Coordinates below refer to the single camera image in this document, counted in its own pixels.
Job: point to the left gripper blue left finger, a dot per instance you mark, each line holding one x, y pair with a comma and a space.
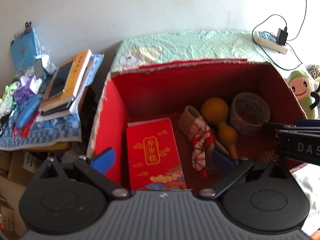
93, 171

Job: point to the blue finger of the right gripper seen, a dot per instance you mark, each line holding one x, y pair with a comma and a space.
307, 123

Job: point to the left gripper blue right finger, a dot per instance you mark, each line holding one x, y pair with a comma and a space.
233, 171

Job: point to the brown pine cone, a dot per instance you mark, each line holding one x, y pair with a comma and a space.
267, 157

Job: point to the red gift box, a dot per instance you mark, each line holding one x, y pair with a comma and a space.
154, 162

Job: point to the green bean plush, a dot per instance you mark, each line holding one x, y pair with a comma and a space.
302, 87

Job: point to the blue checked cloth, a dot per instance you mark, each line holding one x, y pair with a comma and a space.
41, 132

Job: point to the orange gourd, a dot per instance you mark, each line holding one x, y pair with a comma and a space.
215, 113

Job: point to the brown cardboard boxes stack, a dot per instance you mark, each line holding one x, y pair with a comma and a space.
16, 178

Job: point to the white power strip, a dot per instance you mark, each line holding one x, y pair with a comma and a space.
268, 41

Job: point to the black charger plug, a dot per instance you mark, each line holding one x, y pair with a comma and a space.
281, 37

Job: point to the blue pencil case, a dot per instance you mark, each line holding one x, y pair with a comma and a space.
27, 112

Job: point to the smartphone on book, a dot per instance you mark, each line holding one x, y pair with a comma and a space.
59, 82

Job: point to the red cardboard box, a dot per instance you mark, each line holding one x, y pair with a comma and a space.
174, 126

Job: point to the purple package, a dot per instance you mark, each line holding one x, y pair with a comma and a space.
28, 88

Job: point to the yellow book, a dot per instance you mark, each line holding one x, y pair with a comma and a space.
79, 66

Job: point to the green frog toy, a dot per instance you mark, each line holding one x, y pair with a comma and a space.
10, 90

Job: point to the green floral bed sheet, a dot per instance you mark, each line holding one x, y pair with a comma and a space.
137, 52

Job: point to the blue bag on wall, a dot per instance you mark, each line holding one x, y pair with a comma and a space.
24, 48

